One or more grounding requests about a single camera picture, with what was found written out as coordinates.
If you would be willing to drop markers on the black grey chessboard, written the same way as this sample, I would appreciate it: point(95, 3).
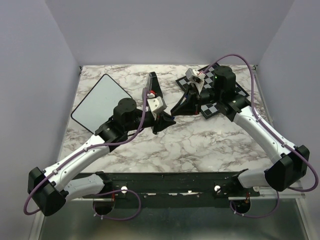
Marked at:
point(209, 110)

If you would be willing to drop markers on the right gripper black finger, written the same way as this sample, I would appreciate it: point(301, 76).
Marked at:
point(188, 95)
point(186, 108)

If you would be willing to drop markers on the whiteboard with black frame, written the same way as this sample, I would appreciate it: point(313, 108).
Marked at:
point(98, 104)

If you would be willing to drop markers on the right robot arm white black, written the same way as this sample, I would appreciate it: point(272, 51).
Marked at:
point(218, 88)

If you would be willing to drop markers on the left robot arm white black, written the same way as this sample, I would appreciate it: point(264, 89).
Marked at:
point(57, 184)

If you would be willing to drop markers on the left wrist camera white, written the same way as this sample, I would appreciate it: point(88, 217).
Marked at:
point(156, 104)

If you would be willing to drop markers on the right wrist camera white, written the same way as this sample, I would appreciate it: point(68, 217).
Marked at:
point(196, 77)

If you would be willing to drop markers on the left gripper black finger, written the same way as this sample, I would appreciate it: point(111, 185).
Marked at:
point(166, 117)
point(159, 126)

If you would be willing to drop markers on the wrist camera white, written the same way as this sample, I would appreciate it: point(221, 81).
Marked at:
point(196, 77)
point(156, 104)

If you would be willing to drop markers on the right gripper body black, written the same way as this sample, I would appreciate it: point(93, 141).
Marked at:
point(207, 96)

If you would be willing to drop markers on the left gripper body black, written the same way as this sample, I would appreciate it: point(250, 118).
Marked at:
point(148, 120)

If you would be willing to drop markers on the black metronome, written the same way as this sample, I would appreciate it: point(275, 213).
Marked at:
point(152, 87)

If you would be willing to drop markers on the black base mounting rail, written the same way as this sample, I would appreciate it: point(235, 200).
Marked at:
point(172, 189)

